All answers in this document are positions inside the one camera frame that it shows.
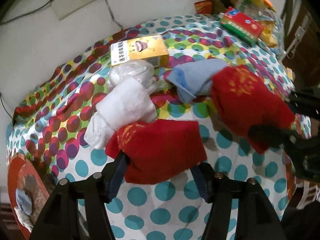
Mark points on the polka dot tablecloth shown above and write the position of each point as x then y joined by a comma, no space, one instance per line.
158,199

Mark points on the white sock back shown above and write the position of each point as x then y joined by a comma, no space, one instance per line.
127,103

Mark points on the light blue sock back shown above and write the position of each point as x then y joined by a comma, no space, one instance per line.
193,79

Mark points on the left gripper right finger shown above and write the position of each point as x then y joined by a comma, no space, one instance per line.
203,176

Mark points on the yellow medicine box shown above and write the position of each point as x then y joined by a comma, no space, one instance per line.
149,48

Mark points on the red sock with gold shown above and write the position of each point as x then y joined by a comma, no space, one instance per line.
242,101

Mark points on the light blue sock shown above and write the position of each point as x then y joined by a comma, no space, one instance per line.
24,201
193,79

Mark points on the red snack packet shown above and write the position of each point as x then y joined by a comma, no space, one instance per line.
204,7

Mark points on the red round tray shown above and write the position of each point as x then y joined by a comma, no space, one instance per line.
23,175

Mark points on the clear plastic snack bag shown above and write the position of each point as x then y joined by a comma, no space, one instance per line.
273,28

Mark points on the white sock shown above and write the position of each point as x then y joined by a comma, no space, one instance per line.
24,219
127,103

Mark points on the light blue sock front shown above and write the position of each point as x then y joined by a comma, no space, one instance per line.
24,201

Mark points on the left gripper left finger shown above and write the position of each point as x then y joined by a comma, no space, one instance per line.
116,173

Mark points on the green red medicine box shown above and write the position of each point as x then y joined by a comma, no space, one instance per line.
241,25

